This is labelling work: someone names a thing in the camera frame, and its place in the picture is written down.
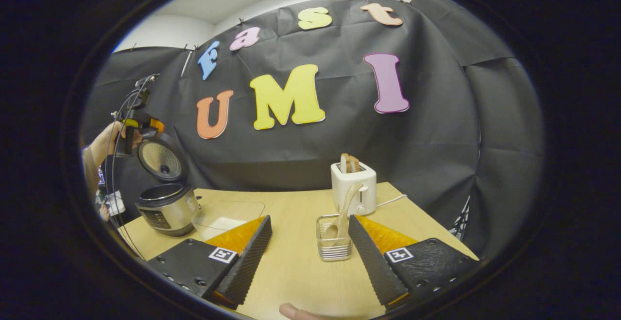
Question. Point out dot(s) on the clear glass bowl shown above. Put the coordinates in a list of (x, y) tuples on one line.
[(228, 208)]

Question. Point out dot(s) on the wooden spoon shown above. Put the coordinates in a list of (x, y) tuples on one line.
[(347, 203)]

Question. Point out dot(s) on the black backdrop cloth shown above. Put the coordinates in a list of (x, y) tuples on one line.
[(364, 140)]

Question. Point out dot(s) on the white toaster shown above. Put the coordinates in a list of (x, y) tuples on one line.
[(366, 189)]

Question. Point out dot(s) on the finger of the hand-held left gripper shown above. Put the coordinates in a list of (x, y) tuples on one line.
[(156, 125)]

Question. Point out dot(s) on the bread slice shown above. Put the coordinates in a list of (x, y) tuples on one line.
[(344, 163), (354, 165)]

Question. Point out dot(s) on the small white table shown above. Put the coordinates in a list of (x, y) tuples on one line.
[(115, 202)]

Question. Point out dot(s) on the grey rice cooker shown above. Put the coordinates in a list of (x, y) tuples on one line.
[(167, 211)]

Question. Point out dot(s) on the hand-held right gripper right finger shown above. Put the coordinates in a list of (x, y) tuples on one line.
[(372, 266)]

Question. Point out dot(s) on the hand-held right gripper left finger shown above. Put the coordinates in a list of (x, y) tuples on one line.
[(248, 262)]

